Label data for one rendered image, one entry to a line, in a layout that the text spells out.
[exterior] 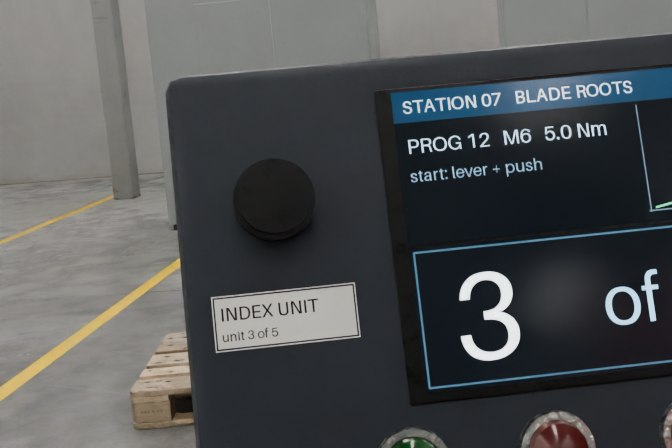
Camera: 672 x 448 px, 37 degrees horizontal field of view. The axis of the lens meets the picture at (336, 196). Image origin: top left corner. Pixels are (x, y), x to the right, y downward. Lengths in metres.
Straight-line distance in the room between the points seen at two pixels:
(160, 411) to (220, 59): 4.84
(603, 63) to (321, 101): 0.10
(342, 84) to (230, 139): 0.04
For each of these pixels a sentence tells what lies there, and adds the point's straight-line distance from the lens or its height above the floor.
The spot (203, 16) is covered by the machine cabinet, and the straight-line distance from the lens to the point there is 8.23.
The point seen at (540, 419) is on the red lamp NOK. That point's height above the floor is 1.13.
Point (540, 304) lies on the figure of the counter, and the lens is 0.36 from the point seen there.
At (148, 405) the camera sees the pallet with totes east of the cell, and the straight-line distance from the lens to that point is 3.76.
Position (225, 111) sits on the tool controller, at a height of 1.24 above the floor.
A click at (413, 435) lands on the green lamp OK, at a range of 0.35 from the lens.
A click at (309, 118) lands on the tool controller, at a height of 1.24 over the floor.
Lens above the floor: 1.25
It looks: 8 degrees down
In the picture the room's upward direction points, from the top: 5 degrees counter-clockwise
